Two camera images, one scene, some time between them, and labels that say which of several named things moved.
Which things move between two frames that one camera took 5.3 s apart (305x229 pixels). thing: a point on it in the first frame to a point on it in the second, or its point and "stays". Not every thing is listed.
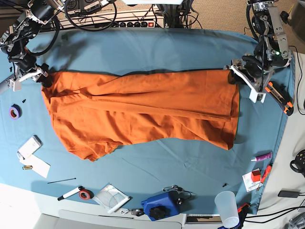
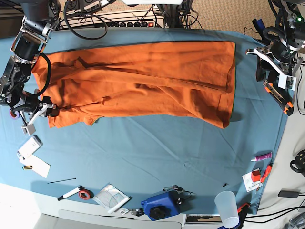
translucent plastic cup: x=226 y=202 stays
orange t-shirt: x=94 y=113 to x=187 y=82
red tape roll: x=86 y=194 stays
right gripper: x=24 y=71 to x=31 y=106
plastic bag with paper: x=111 y=198 stays
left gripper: x=257 y=75 to x=287 y=79
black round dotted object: x=298 y=164 stays
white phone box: x=31 y=146 stays
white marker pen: x=79 y=188 stays
